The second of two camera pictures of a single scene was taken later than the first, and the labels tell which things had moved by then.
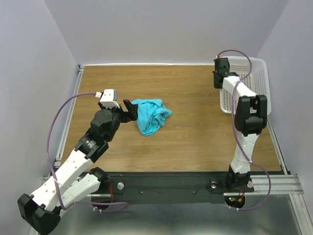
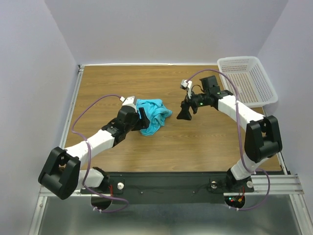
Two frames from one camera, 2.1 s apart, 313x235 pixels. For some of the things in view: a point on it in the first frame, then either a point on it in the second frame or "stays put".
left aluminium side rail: [76, 92] stays put
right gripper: [215, 85] to [184, 113]
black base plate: [171, 188] stays put
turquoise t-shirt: [151, 115] stays put
